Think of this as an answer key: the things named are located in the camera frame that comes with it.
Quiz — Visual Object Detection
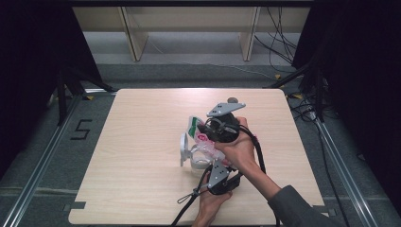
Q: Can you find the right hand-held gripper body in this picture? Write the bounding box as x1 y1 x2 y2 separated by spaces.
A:
204 102 247 144

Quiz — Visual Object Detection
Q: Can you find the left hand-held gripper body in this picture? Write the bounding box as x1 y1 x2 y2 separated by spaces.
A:
206 159 244 196

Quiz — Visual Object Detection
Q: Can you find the pink and white sugar bag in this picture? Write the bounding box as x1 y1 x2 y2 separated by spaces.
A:
187 115 233 168

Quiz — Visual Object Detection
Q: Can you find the clear jar with grey lid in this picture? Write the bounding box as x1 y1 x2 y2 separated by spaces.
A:
179 131 218 174

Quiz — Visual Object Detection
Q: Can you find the person's right hand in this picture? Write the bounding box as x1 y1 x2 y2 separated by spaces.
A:
214 116 261 173

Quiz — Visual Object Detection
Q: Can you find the person's left hand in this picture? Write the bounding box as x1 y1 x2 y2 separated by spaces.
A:
191 172 234 227

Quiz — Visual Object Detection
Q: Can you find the white sugar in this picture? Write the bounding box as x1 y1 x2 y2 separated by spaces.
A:
192 159 211 169

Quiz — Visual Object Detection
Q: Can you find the black metal stand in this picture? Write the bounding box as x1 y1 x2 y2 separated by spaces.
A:
264 60 326 124
56 66 117 127

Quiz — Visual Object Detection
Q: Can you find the black tape strip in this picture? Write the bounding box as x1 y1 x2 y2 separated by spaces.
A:
61 201 87 213
314 204 338 218

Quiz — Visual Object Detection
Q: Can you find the beige wooden shelf unit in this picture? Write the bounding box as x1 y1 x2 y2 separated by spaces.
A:
72 6 311 62

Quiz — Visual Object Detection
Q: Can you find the black curtain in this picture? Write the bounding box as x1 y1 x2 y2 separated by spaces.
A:
292 0 401 209
0 0 103 179

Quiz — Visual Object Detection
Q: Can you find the right hand-held gripper cable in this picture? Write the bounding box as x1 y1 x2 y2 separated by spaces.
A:
206 117 282 227

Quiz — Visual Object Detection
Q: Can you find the hand-held gripper cable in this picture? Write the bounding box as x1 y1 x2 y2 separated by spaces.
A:
206 117 282 227
171 165 213 227

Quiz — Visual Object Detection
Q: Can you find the left hand-held gripper cable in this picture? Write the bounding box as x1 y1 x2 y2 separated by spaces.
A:
171 165 213 227

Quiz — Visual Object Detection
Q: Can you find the bundle of black cables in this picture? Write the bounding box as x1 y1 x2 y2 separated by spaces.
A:
253 7 300 74

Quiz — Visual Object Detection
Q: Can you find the black floor cable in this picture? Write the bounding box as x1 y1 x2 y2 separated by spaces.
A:
288 94 352 227

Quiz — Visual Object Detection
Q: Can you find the aluminium floor rail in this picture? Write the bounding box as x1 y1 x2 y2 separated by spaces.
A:
0 94 83 227
315 118 401 227

